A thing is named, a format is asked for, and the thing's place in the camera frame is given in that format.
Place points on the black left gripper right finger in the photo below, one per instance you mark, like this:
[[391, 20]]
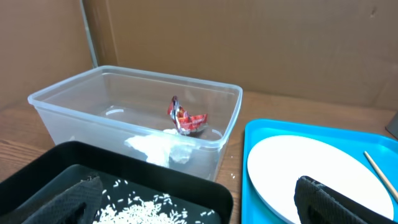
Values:
[[316, 203]]

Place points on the clear plastic bin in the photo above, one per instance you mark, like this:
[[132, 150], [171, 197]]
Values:
[[107, 105]]

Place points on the black plastic tray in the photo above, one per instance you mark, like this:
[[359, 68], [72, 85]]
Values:
[[70, 162]]

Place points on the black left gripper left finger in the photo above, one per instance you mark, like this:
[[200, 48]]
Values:
[[77, 204]]

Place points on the teal plastic tray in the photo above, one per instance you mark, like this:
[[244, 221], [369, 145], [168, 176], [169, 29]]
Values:
[[382, 149]]

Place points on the white round plate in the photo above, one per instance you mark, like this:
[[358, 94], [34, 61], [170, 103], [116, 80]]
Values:
[[275, 164]]

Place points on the pile of rice grains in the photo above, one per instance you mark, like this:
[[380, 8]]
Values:
[[124, 202]]

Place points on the left wooden chopstick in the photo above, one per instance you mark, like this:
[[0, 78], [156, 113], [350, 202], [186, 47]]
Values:
[[382, 176]]

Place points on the white tissue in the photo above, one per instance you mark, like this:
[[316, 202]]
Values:
[[159, 150]]

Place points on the red snack wrapper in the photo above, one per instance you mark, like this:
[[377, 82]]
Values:
[[185, 123]]

